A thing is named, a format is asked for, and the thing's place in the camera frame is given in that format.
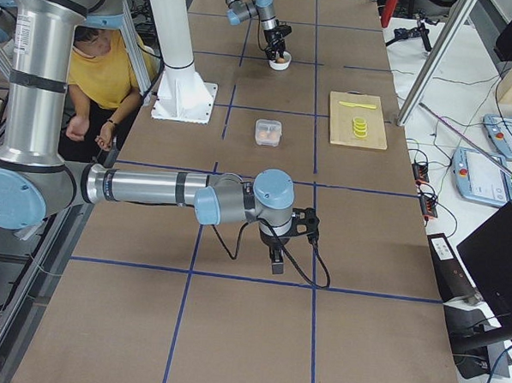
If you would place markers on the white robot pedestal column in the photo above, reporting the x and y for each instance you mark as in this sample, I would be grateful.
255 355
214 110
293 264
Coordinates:
172 26

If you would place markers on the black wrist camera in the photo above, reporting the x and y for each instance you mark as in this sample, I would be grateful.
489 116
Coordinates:
283 30
305 223

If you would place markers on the black electronics box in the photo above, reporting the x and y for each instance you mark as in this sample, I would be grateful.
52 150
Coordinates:
452 281

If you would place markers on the green handled reacher grabber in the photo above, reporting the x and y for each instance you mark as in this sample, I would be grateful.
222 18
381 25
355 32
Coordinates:
498 164

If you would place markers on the blue teach pendant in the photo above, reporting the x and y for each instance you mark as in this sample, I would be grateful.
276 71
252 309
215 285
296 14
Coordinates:
479 180
499 131

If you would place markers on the clear plastic egg box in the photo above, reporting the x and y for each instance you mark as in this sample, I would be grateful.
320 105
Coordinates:
268 132

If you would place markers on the front lemon slice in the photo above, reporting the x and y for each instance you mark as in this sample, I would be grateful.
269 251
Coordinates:
360 135

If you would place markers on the far blue teach pendant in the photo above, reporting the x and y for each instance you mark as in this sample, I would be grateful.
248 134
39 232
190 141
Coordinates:
499 131

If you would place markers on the black monitor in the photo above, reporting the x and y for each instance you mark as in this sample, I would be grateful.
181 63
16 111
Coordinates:
487 255

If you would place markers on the near blue teach pendant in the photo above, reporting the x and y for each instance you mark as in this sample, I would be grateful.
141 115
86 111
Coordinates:
479 180

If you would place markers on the aluminium frame post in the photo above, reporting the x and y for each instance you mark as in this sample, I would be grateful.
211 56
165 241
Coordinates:
456 19

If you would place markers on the person in yellow shirt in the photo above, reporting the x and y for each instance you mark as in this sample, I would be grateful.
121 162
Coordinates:
105 94

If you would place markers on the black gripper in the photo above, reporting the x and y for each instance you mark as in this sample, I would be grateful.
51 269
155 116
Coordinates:
274 37
276 242

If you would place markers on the yellow plastic knife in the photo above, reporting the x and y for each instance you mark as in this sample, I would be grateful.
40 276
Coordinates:
354 104

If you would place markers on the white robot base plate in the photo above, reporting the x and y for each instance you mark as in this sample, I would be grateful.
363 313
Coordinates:
184 100

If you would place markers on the wooden cutting board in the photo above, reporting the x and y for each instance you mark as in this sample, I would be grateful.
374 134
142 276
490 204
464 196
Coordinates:
341 123

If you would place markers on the white ceramic bowl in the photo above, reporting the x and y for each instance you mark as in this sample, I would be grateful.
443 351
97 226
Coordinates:
280 67

